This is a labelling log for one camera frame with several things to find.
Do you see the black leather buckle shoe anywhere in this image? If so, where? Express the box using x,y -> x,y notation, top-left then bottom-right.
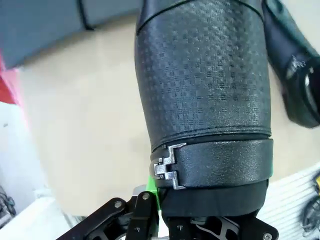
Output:
134,0 -> 275,218
262,0 -> 320,130

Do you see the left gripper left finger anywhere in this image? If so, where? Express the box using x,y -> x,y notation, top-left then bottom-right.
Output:
56,174 -> 163,240

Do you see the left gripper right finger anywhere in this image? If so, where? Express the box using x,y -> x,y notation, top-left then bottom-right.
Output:
166,214 -> 280,240

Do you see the pink cloth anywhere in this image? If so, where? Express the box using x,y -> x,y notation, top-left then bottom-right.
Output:
0,47 -> 30,126

